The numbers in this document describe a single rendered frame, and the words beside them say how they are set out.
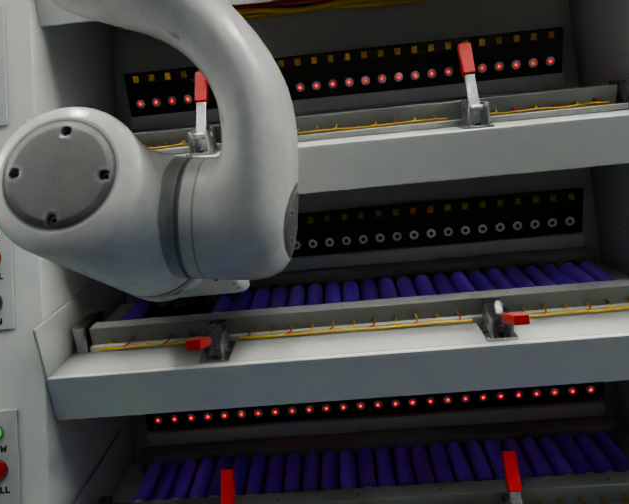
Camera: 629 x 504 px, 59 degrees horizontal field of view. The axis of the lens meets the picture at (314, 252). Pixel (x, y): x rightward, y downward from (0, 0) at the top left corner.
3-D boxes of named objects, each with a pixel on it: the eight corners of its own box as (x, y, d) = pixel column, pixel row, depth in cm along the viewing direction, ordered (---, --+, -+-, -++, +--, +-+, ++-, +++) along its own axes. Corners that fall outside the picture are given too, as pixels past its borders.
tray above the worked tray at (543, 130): (679, 158, 51) (692, -3, 48) (47, 217, 55) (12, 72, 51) (584, 139, 71) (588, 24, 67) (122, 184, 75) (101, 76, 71)
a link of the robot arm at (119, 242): (223, 188, 42) (104, 186, 42) (163, 99, 29) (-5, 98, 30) (213, 299, 40) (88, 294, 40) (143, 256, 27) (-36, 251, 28)
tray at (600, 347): (709, 374, 50) (720, 274, 47) (55, 421, 53) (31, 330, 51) (604, 295, 69) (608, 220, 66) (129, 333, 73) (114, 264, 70)
